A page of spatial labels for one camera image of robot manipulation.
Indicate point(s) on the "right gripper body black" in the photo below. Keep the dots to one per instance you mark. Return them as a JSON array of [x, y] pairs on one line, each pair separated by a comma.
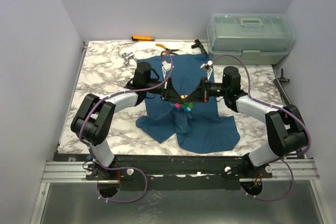
[[205, 90]]

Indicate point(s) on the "yellow handled pliers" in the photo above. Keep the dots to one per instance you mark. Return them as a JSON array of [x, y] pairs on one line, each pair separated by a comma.
[[170, 51]]

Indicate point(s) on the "blue t-shirt garment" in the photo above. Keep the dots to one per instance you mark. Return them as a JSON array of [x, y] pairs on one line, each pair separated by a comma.
[[198, 126]]

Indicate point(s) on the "black clamp bar tool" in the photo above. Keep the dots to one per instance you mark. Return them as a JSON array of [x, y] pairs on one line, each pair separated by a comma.
[[279, 83]]

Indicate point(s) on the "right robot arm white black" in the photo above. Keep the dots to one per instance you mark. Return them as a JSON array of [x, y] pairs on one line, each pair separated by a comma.
[[286, 131]]

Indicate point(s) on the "orange utility knife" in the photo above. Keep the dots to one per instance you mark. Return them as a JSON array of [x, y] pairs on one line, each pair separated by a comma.
[[141, 38]]

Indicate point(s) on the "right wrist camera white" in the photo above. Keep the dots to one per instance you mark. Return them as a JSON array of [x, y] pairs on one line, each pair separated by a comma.
[[207, 67]]

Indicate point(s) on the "rainbow flower plush brooch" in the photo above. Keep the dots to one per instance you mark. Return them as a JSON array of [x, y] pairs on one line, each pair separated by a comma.
[[184, 107]]

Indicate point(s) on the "metal faucet fitting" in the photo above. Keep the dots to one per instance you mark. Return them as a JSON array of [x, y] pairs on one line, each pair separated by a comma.
[[127, 57]]

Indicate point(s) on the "aluminium rail frame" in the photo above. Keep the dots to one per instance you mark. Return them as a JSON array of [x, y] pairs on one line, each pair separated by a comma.
[[73, 172]]

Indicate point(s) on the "green plastic toolbox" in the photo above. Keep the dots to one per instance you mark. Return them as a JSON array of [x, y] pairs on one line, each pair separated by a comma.
[[254, 39]]

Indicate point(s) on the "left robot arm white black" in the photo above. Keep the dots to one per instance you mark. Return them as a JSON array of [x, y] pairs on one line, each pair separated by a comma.
[[92, 122]]

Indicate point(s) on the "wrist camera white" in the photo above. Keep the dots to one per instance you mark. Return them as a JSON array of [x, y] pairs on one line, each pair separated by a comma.
[[207, 67], [166, 68]]

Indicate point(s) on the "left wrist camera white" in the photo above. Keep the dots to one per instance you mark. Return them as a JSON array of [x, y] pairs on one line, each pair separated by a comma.
[[166, 68]]

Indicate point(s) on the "black T-handle tool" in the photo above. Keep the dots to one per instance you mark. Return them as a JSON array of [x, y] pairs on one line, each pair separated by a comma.
[[198, 44]]

